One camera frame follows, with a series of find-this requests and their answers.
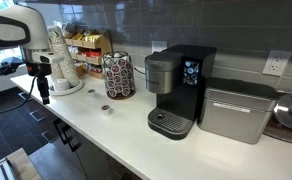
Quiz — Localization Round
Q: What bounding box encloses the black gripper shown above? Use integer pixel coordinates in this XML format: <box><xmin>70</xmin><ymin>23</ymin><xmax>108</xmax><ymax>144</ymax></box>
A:
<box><xmin>26</xmin><ymin>63</ymin><xmax>52</xmax><ymax>105</ymax></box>

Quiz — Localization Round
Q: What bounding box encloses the red lid coffee pod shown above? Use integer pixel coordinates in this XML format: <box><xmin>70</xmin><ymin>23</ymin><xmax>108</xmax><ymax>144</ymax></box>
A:
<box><xmin>101</xmin><ymin>105</ymin><xmax>111</xmax><ymax>115</ymax></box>

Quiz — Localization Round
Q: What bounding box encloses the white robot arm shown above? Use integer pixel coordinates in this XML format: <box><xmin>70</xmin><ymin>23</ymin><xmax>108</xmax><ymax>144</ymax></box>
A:
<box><xmin>0</xmin><ymin>5</ymin><xmax>64</xmax><ymax>105</ymax></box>

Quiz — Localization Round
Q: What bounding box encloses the white outlet behind rack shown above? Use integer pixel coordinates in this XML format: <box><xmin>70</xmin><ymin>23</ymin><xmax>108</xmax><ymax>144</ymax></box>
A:
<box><xmin>152</xmin><ymin>41</ymin><xmax>167</xmax><ymax>52</ymax></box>

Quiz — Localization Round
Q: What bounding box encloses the black silver coffee maker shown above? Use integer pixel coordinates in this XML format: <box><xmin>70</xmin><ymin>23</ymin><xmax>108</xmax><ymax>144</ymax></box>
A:
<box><xmin>144</xmin><ymin>44</ymin><xmax>217</xmax><ymax>140</ymax></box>

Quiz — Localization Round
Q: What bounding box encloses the front paper cup stack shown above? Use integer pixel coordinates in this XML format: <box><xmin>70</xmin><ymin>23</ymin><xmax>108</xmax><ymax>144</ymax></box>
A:
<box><xmin>49</xmin><ymin>30</ymin><xmax>79</xmax><ymax>87</ymax></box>

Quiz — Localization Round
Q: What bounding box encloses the paper cup stack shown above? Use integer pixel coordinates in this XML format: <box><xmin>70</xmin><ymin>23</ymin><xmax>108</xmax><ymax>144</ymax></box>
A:
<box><xmin>49</xmin><ymin>30</ymin><xmax>79</xmax><ymax>87</ymax></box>
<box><xmin>48</xmin><ymin>26</ymin><xmax>65</xmax><ymax>82</ymax></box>

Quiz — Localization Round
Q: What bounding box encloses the white round cup tray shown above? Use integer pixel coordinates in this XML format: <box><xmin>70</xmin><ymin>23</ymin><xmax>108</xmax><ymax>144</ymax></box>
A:
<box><xmin>49</xmin><ymin>81</ymin><xmax>84</xmax><ymax>96</ymax></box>

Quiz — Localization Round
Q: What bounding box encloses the rear paper cup stack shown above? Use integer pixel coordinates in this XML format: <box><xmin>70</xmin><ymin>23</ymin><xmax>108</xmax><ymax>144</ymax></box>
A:
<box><xmin>48</xmin><ymin>26</ymin><xmax>65</xmax><ymax>82</ymax></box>

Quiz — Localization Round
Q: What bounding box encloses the wooden tea organizer shelf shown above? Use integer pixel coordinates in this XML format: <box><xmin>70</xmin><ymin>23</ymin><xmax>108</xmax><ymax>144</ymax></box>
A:
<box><xmin>65</xmin><ymin>30</ymin><xmax>112</xmax><ymax>79</ymax></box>

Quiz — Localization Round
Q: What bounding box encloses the silver metal container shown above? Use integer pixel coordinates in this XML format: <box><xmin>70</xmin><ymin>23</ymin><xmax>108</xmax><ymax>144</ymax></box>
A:
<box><xmin>198</xmin><ymin>77</ymin><xmax>279</xmax><ymax>144</ymax></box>

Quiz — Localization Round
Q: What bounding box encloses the glass jar chrome lid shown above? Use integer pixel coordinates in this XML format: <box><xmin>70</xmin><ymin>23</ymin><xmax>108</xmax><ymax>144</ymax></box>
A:
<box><xmin>264</xmin><ymin>94</ymin><xmax>292</xmax><ymax>143</ymax></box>

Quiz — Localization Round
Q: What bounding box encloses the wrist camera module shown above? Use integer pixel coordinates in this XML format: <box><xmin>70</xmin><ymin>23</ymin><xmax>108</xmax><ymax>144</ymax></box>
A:
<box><xmin>0</xmin><ymin>57</ymin><xmax>23</xmax><ymax>75</ymax></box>

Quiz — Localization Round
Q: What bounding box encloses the black cabinet handle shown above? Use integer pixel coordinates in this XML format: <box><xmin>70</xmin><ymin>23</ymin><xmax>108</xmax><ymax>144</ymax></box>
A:
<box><xmin>53</xmin><ymin>119</ymin><xmax>80</xmax><ymax>152</ymax></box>

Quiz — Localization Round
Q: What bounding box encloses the wire coffee pod rack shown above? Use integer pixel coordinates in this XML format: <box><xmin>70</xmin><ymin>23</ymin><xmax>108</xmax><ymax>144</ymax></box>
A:
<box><xmin>102</xmin><ymin>51</ymin><xmax>136</xmax><ymax>100</ymax></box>

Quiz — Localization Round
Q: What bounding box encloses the white wall outlet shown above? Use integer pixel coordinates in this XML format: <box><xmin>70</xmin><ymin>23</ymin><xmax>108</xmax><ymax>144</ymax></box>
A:
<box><xmin>262</xmin><ymin>50</ymin><xmax>292</xmax><ymax>76</ymax></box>

